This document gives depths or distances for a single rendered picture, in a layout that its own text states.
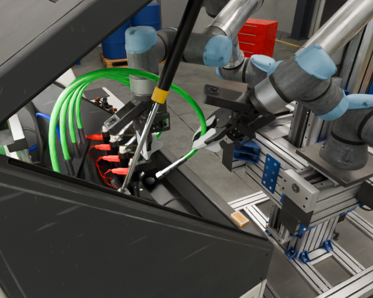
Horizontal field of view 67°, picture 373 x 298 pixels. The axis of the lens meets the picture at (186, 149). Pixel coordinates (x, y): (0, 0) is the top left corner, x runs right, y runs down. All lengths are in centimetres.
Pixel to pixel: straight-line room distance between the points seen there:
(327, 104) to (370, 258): 145
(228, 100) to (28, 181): 43
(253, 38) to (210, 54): 429
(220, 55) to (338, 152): 56
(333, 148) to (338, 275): 95
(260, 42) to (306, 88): 433
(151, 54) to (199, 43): 12
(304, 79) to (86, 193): 45
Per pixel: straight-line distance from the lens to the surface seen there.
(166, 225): 50
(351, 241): 206
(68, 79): 106
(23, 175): 36
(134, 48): 70
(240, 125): 66
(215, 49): 71
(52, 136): 72
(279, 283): 172
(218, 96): 63
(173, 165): 76
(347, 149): 107
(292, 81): 62
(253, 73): 134
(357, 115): 101
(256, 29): 495
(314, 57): 61
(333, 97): 69
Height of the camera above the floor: 161
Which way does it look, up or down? 33 degrees down
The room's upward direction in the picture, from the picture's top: straight up
